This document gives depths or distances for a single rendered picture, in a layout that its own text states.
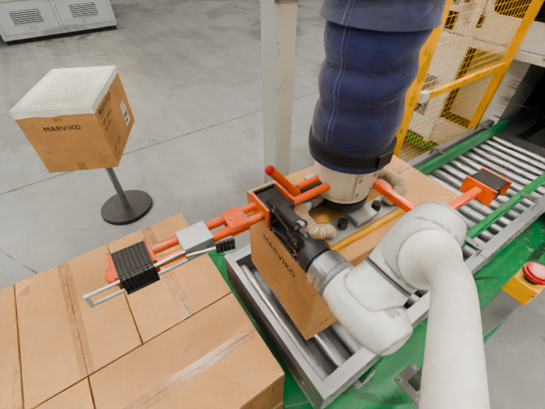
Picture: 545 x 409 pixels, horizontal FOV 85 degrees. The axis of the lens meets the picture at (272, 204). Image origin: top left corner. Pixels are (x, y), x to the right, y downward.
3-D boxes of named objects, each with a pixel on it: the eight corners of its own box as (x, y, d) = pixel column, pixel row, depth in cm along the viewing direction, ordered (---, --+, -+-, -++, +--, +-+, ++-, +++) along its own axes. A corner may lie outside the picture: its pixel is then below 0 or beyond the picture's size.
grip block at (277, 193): (275, 196, 84) (276, 180, 80) (296, 217, 79) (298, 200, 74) (249, 207, 81) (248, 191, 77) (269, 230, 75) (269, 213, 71)
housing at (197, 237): (204, 231, 74) (202, 219, 71) (216, 250, 70) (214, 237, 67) (178, 243, 71) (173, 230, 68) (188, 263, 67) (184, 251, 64)
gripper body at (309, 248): (308, 259, 60) (281, 230, 66) (305, 281, 66) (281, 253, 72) (335, 243, 63) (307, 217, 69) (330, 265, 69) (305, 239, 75)
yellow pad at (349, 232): (382, 194, 101) (387, 182, 98) (406, 211, 95) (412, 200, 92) (302, 235, 87) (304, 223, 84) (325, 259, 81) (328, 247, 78)
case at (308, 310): (354, 209, 152) (374, 141, 124) (419, 266, 128) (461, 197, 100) (251, 260, 129) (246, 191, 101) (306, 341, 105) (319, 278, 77)
